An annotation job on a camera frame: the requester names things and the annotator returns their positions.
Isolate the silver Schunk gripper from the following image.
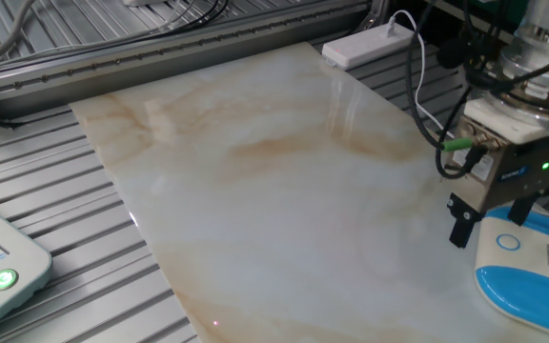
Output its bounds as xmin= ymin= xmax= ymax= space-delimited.
xmin=445 ymin=116 xmax=549 ymax=250

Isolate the blue and white desk lamp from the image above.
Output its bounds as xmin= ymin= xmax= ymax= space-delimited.
xmin=474 ymin=205 xmax=549 ymax=342

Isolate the white power strip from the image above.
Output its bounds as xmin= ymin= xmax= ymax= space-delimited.
xmin=321 ymin=22 xmax=417 ymax=71

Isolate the marble pattern board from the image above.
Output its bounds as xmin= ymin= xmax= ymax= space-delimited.
xmin=69 ymin=41 xmax=549 ymax=343

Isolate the white robot teach pendant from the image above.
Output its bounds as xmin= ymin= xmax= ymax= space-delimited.
xmin=0 ymin=194 xmax=52 ymax=342

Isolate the black sensor cable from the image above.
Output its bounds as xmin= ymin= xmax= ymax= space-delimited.
xmin=435 ymin=47 xmax=549 ymax=181

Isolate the black cable green connector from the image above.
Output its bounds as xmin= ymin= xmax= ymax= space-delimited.
xmin=405 ymin=32 xmax=476 ymax=153

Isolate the white lamp power cable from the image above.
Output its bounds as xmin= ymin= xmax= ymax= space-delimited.
xmin=384 ymin=9 xmax=447 ymax=139

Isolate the long black cable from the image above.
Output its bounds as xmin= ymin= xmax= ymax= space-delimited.
xmin=0 ymin=0 xmax=232 ymax=80

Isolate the thick grey cable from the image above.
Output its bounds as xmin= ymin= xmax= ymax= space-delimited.
xmin=0 ymin=0 xmax=35 ymax=75

